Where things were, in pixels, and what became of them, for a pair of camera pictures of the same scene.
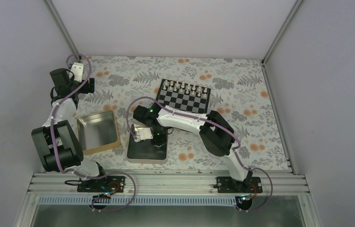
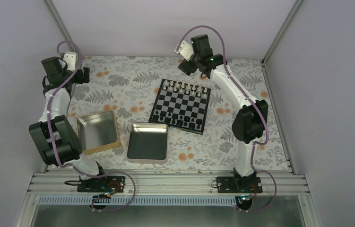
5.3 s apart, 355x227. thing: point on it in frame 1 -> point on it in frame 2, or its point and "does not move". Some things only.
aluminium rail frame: [54, 184] does not move
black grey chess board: [185, 97] does not move
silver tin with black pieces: [143, 152] does not move
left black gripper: [85, 90] -> [80, 80]
